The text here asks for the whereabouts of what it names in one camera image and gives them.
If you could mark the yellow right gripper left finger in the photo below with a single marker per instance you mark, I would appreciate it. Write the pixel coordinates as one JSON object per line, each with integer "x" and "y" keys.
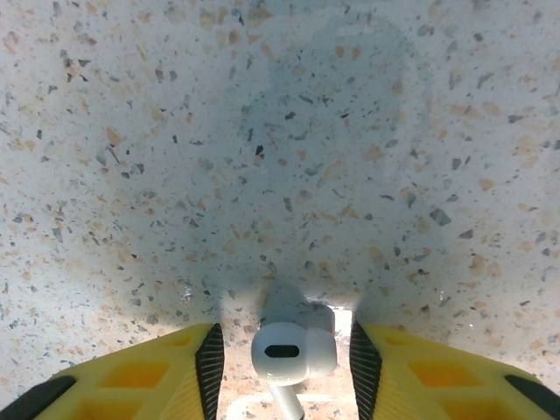
{"x": 131, "y": 385}

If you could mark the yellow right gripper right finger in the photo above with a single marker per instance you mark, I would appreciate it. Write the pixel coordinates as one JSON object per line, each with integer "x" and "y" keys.
{"x": 437, "y": 385}

